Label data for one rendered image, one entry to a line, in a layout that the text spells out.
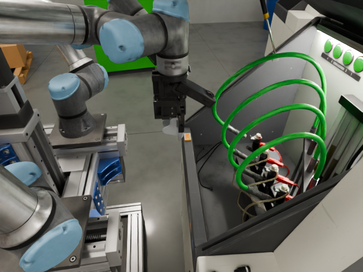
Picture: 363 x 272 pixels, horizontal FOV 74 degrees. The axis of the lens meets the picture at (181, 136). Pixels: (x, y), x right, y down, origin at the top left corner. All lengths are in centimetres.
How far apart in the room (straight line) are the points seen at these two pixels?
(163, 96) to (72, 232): 36
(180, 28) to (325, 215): 51
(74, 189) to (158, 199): 118
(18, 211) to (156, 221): 156
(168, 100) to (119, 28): 22
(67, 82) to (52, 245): 65
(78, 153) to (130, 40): 78
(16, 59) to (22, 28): 426
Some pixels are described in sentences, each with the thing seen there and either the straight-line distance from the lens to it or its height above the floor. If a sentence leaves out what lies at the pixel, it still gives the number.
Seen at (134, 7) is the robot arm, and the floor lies 152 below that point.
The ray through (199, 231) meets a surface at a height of 95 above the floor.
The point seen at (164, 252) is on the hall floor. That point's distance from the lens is 186.
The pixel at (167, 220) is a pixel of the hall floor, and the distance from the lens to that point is 198.
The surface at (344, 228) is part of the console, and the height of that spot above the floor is 122.
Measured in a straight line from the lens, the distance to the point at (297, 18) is 364.
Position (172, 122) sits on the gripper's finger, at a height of 130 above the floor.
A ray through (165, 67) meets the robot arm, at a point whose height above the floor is 145.
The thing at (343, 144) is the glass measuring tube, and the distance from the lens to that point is 96.
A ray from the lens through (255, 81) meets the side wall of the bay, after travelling 116.
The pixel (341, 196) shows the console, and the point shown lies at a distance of 61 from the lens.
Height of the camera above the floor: 167
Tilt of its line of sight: 38 degrees down
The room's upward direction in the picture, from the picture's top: straight up
